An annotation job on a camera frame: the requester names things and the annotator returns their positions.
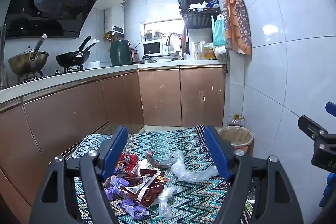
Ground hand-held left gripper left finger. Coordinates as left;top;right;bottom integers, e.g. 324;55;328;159
28;126;129;224

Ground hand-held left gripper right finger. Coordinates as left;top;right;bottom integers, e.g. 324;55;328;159
203;125;302;224

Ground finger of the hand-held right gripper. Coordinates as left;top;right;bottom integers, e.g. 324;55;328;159
298;115;330;142
325;102;336;118

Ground red snack wrapper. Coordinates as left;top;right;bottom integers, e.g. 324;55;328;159
115;153;139;177

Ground white paper wad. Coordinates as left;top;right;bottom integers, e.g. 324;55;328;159
136;158;151;170

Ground purple wrapper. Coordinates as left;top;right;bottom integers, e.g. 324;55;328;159
104;174;130;199
120;199;151;220

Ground large clear plastic bag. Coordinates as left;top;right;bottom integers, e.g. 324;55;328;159
170;150;219;182

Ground dark red sausage wrapper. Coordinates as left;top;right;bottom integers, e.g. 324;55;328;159
146;151;174;170

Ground dark red snack bag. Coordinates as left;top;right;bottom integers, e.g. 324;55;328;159
121;169;166;208

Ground small clear plastic bag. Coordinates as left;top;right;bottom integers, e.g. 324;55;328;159
158;185;177;218

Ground person's right hand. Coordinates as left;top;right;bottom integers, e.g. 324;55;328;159
319;171;336;209

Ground beige lined waste bin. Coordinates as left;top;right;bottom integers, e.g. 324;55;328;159
217;126;254;154

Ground large cooking oil jug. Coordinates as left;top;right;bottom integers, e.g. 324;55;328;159
227;114;246;128

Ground zigzag woven floor mat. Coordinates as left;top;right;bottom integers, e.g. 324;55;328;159
70;126;254;224

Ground brown kitchen base cabinets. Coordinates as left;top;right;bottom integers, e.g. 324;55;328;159
0;64;227;224

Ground glass pot lid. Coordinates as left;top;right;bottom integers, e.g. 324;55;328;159
138;55;158;64

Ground white bag on counter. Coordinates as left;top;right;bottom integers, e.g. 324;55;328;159
214;46;227;60

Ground yellow oil bottle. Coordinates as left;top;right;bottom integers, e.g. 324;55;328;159
203;43;216;60

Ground black frying pan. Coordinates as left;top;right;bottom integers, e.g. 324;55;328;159
55;35;96;67

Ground gas stove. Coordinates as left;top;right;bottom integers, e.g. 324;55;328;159
17;65;85;83

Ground clear plastic bottle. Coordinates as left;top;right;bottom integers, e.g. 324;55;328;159
194;41;205;60

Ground white microwave oven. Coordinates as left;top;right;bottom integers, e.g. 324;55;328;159
142;39;170;57

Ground chrome kitchen faucet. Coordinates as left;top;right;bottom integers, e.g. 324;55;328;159
165;32;184;60

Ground teal plastic bag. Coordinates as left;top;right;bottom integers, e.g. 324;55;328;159
212;15;227;47

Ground steel pots on windowsill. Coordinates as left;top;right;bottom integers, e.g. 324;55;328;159
144;29;164;41

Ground brass wok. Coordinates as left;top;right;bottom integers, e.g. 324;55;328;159
8;51;49;75

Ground orange floral apron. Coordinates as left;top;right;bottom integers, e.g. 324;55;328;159
220;0;253;56

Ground white water heater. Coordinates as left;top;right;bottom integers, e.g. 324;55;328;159
104;5;125;36

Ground black wall storage rack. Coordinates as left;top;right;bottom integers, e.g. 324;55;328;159
177;0;221;29

